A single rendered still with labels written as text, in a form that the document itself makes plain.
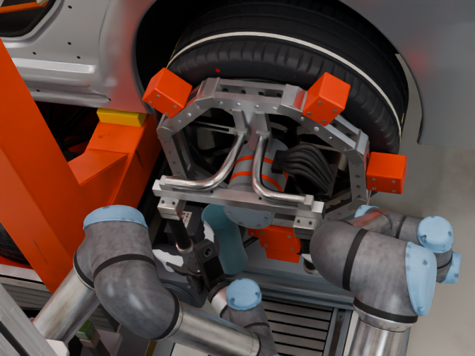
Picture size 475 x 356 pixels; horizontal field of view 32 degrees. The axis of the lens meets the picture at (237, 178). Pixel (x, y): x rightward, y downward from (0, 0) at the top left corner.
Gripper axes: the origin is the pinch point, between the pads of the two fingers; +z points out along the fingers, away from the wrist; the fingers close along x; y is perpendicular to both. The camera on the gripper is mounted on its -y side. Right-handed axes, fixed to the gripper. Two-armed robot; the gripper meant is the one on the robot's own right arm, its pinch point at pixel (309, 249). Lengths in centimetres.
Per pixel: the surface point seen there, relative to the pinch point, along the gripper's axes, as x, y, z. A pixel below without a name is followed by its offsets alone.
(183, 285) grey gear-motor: -6, -44, 45
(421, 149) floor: -99, -83, -12
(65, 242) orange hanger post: 9, 0, 62
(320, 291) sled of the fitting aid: -25, -68, 9
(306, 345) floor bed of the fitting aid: -9, -77, 11
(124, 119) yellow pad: -42, -12, 69
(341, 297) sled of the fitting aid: -23, -66, 1
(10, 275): 1, -44, 102
